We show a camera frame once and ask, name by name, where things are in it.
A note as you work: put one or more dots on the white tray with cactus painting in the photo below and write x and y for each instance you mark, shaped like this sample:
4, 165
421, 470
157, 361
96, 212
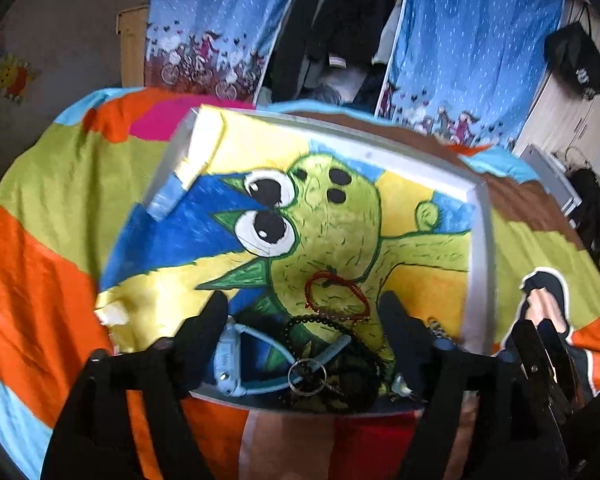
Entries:
340, 220

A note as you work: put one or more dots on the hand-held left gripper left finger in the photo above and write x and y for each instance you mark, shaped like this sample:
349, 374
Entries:
200, 340

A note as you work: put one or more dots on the blue dotted curtain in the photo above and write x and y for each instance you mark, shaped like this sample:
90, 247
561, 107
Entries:
215, 15
470, 35

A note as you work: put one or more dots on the colourful printed blanket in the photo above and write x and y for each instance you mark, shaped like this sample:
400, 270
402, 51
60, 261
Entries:
40, 185

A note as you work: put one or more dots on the dark clothes pile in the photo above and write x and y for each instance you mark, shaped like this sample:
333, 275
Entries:
597, 220

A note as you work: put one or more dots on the small silver trinket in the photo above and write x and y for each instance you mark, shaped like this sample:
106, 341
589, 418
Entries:
405, 387

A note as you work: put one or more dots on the light blue smartwatch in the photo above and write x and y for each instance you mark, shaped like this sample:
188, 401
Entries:
227, 360

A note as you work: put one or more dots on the dark hanging clothes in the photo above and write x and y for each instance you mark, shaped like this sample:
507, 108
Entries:
340, 20

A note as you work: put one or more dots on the red cloth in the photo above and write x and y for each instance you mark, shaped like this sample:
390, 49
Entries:
375, 447

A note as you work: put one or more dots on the yellow sun wall sticker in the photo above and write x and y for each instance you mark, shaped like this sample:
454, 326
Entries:
12, 77

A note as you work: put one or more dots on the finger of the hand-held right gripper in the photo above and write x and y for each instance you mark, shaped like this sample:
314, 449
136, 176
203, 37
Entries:
535, 360
562, 360

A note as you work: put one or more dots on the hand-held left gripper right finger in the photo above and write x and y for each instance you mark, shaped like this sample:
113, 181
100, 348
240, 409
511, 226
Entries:
402, 330

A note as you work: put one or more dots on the white cabinet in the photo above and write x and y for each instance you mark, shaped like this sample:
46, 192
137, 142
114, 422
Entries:
550, 180

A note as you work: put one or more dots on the black bag with white print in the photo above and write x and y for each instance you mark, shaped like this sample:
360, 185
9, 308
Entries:
577, 60

